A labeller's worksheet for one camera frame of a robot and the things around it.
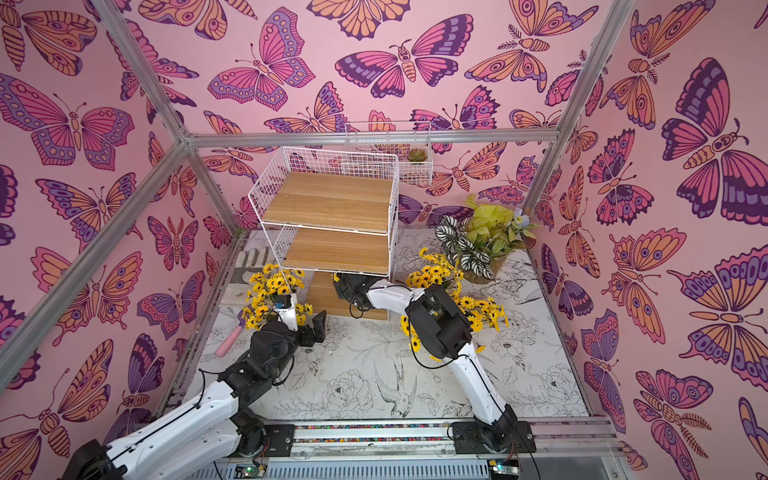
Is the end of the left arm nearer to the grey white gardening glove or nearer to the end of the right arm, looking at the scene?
the end of the right arm

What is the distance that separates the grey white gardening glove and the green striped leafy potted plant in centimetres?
67

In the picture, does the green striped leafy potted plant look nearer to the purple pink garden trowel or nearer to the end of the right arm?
the end of the right arm

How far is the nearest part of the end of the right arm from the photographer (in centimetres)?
76

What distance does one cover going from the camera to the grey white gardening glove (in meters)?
1.08

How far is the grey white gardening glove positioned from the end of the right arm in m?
0.46

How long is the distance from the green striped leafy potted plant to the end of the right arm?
0.86 feet

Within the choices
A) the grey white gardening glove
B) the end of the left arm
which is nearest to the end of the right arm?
the end of the left arm

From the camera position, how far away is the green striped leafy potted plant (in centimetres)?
86
